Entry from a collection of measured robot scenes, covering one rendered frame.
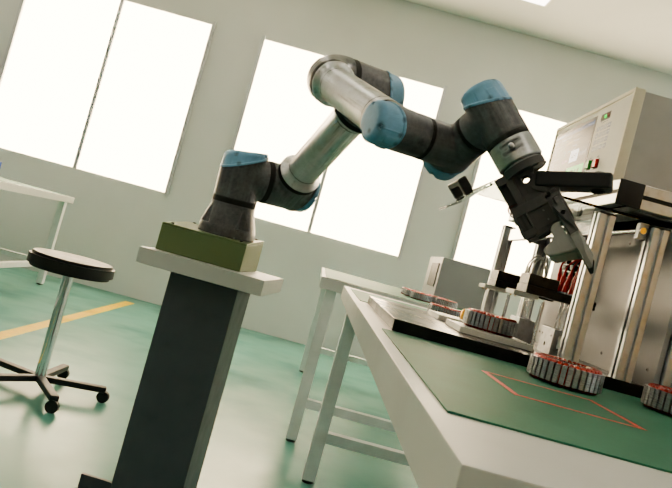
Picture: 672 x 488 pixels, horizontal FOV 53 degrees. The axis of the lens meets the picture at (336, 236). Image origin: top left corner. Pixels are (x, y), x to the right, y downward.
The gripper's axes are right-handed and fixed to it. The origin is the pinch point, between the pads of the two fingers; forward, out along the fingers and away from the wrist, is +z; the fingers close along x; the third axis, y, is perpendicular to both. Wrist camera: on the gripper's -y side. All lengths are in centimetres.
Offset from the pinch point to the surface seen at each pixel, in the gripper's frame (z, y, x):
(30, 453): -27, 173, -56
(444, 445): 10, 16, 64
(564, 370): 11.3, 11.0, 5.9
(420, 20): -298, 16, -468
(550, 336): 6.2, 13.4, -33.8
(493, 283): -11, 21, -54
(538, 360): 8.6, 13.8, 4.0
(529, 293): -3.2, 12.9, -31.1
